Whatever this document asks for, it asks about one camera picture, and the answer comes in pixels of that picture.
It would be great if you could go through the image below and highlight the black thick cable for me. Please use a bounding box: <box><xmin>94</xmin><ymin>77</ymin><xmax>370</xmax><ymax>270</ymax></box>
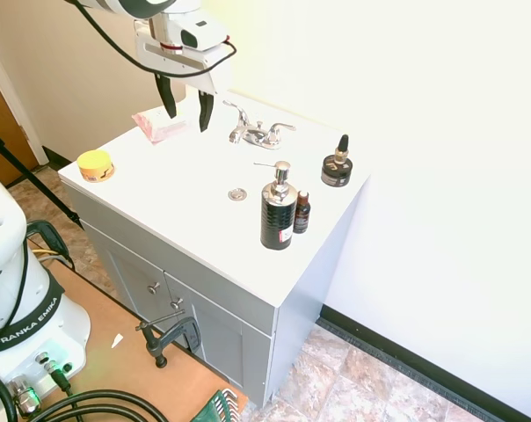
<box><xmin>0</xmin><ymin>367</ymin><xmax>170</xmax><ymax>422</ymax></box>

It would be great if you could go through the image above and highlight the wooden door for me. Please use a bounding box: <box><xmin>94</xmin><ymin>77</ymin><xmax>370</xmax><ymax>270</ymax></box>
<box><xmin>0</xmin><ymin>61</ymin><xmax>39</xmax><ymax>188</ymax></box>

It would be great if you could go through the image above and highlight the small dark dropper bottle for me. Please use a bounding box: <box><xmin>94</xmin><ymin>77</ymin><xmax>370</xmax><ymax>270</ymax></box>
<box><xmin>292</xmin><ymin>190</ymin><xmax>312</xmax><ymax>236</ymax></box>

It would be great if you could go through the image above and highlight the black C-clamp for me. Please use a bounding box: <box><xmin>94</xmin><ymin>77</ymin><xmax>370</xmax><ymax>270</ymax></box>
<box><xmin>135</xmin><ymin>309</ymin><xmax>204</xmax><ymax>370</ymax></box>

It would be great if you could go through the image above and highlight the grey vanity cabinet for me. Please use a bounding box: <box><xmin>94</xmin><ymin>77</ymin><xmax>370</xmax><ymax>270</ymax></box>
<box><xmin>57</xmin><ymin>90</ymin><xmax>373</xmax><ymax>408</ymax></box>

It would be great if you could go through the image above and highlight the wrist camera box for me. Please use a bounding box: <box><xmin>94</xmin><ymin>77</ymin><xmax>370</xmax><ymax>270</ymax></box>
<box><xmin>179</xmin><ymin>18</ymin><xmax>229</xmax><ymax>50</ymax></box>

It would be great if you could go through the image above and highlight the black clamp behind base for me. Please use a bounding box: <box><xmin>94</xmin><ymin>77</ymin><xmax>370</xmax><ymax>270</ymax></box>
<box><xmin>25</xmin><ymin>221</ymin><xmax>76</xmax><ymax>272</ymax></box>

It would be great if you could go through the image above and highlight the amber bottle black dropper cap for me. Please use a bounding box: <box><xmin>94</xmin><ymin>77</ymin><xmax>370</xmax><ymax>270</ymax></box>
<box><xmin>333</xmin><ymin>134</ymin><xmax>351</xmax><ymax>167</ymax></box>

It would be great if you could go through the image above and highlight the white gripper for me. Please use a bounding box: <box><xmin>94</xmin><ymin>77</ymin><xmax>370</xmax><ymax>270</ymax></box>
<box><xmin>134</xmin><ymin>11</ymin><xmax>231</xmax><ymax>135</ymax></box>

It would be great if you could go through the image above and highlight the black round jar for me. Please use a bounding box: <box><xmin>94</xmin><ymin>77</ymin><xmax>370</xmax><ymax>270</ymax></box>
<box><xmin>320</xmin><ymin>154</ymin><xmax>354</xmax><ymax>186</ymax></box>

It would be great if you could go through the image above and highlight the black camera tripod leg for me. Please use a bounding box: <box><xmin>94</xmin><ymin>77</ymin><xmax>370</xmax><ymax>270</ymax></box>
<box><xmin>0</xmin><ymin>127</ymin><xmax>84</xmax><ymax>230</ymax></box>

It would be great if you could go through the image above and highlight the yellow round tin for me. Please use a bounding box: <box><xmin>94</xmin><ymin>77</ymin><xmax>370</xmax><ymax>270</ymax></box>
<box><xmin>76</xmin><ymin>149</ymin><xmax>117</xmax><ymax>184</ymax></box>

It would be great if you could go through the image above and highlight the black soap dispenser chrome pump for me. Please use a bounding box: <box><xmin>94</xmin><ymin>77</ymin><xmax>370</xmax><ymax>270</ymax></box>
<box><xmin>253</xmin><ymin>160</ymin><xmax>299</xmax><ymax>251</ymax></box>

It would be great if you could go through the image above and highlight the chrome cold water handle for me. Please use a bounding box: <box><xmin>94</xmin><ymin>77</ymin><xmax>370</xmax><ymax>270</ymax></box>
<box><xmin>265</xmin><ymin>122</ymin><xmax>297</xmax><ymax>148</ymax></box>

